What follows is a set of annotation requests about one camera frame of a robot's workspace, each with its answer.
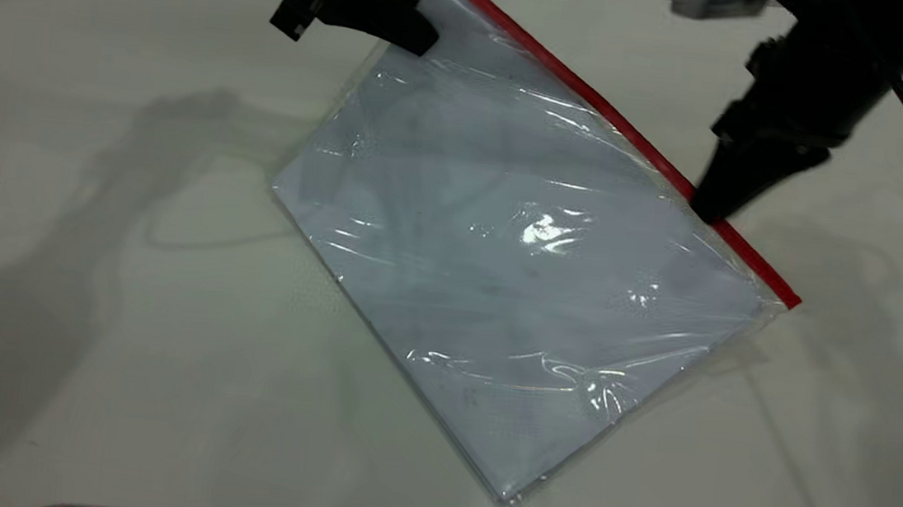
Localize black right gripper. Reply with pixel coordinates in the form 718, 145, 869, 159
686, 26, 903, 243

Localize clear plastic zip bag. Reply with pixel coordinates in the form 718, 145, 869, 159
242, 0, 832, 507

